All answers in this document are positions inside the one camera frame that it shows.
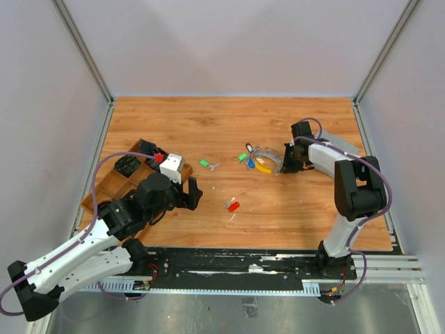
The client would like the keyring with coloured keys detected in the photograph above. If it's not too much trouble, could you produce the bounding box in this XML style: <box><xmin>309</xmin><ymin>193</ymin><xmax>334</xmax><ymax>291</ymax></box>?
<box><xmin>237</xmin><ymin>143</ymin><xmax>284</xmax><ymax>175</ymax></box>

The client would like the red tagged key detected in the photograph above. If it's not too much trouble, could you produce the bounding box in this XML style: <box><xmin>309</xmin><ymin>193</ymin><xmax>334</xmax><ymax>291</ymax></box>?
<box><xmin>224</xmin><ymin>198</ymin><xmax>240</xmax><ymax>212</ymax></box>

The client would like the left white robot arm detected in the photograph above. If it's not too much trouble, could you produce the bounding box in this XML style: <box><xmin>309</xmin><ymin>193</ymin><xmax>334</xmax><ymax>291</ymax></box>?
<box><xmin>8</xmin><ymin>173</ymin><xmax>203</xmax><ymax>322</ymax></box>

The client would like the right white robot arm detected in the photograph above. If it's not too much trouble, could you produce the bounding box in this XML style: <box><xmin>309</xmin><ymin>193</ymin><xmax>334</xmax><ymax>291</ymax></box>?
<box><xmin>281</xmin><ymin>118</ymin><xmax>392</xmax><ymax>279</ymax></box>

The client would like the green tagged key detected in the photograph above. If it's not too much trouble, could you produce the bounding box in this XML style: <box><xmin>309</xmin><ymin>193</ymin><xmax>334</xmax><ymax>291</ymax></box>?
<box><xmin>200</xmin><ymin>159</ymin><xmax>220</xmax><ymax>171</ymax></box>

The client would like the grey cloth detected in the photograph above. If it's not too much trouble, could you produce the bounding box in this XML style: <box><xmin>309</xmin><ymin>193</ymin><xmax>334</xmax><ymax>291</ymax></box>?
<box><xmin>321</xmin><ymin>130</ymin><xmax>359</xmax><ymax>155</ymax></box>

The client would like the green black item in tray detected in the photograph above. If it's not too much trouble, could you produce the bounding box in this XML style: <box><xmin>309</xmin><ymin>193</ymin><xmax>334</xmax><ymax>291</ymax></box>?
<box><xmin>113</xmin><ymin>155</ymin><xmax>140</xmax><ymax>177</ymax></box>

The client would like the wooden compartment tray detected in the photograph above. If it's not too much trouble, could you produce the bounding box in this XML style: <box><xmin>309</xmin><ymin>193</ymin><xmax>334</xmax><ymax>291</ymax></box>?
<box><xmin>81</xmin><ymin>138</ymin><xmax>193</xmax><ymax>214</ymax></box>

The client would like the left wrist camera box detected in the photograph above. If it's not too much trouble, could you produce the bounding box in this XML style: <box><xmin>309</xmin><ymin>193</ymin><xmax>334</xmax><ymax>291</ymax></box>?
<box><xmin>159</xmin><ymin>153</ymin><xmax>185</xmax><ymax>184</ymax></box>

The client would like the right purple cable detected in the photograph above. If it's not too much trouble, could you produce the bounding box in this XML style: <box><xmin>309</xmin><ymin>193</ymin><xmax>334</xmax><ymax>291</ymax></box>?
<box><xmin>293</xmin><ymin>117</ymin><xmax>393</xmax><ymax>307</ymax></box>

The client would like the purple cable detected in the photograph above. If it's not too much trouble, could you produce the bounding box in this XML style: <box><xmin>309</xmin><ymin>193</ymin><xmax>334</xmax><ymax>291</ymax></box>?
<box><xmin>0</xmin><ymin>150</ymin><xmax>164</xmax><ymax>317</ymax></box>
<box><xmin>293</xmin><ymin>117</ymin><xmax>393</xmax><ymax>307</ymax></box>

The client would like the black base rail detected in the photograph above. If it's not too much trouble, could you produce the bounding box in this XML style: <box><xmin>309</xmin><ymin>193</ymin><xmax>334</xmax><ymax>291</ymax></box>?
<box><xmin>127</xmin><ymin>247</ymin><xmax>357</xmax><ymax>291</ymax></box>

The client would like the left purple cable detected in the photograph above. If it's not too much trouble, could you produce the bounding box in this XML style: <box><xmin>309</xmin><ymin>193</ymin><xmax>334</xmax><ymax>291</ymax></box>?
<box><xmin>0</xmin><ymin>150</ymin><xmax>164</xmax><ymax>317</ymax></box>

